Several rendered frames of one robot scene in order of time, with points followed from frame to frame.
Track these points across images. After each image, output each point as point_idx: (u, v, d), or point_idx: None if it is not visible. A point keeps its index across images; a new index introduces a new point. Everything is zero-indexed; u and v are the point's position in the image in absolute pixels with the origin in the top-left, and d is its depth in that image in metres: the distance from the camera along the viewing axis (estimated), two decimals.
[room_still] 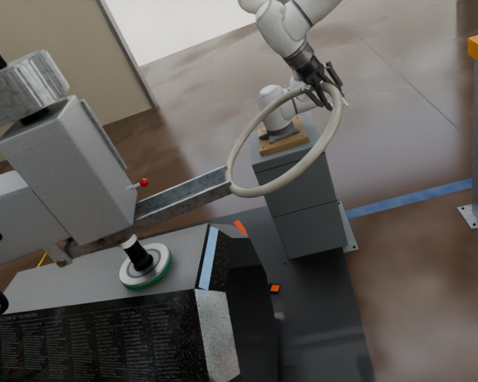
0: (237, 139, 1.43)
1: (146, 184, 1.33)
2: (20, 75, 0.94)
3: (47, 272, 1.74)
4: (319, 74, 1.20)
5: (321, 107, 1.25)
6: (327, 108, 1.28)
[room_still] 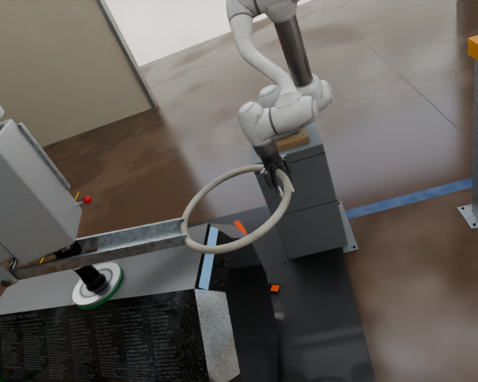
0: (196, 195, 1.62)
1: (89, 201, 1.38)
2: None
3: None
4: (276, 164, 1.49)
5: (272, 189, 1.53)
6: (275, 191, 1.56)
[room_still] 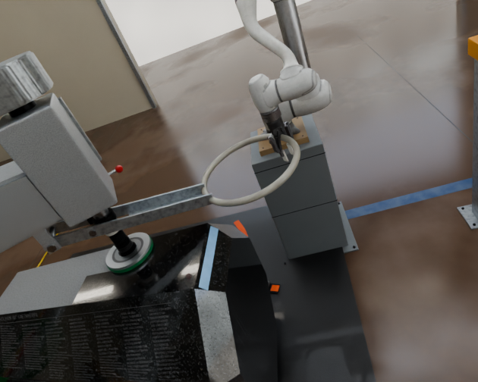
0: (209, 166, 1.80)
1: (122, 170, 1.51)
2: (17, 69, 1.10)
3: (47, 272, 1.74)
4: (281, 129, 1.72)
5: (278, 152, 1.75)
6: (280, 154, 1.78)
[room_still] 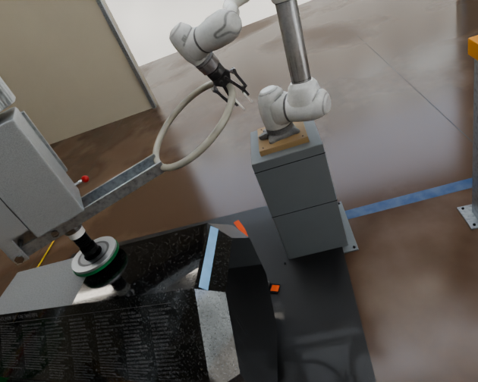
0: (158, 135, 1.75)
1: (88, 180, 1.55)
2: None
3: (47, 272, 1.74)
4: (224, 79, 1.52)
5: (227, 103, 1.58)
6: (234, 104, 1.61)
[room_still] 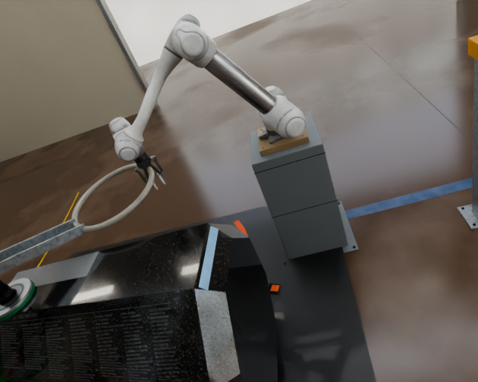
0: (77, 204, 1.97)
1: None
2: None
3: (47, 272, 1.74)
4: (146, 163, 1.94)
5: (145, 183, 1.98)
6: None
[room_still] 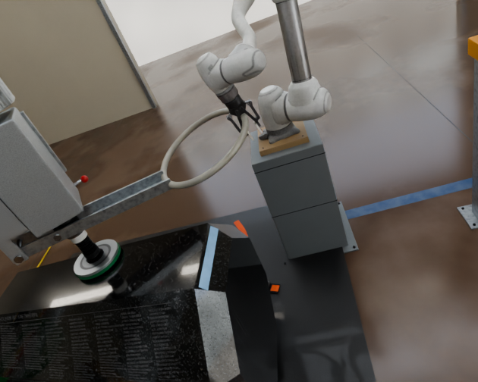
0: (167, 152, 1.81)
1: (87, 180, 1.55)
2: None
3: (47, 272, 1.74)
4: (240, 109, 1.61)
5: (239, 132, 1.68)
6: None
